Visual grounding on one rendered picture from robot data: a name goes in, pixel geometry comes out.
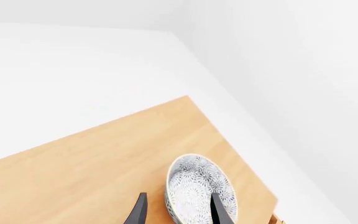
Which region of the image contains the pale wooden cabinet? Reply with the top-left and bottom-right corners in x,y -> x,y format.
0,95 -> 285,224

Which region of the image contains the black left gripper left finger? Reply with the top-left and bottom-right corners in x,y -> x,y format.
123,192 -> 148,224

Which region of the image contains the grey white patterned bowl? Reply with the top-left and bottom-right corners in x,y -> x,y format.
165,153 -> 239,224

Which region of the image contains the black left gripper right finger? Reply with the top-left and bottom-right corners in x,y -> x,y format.
211,192 -> 239,224

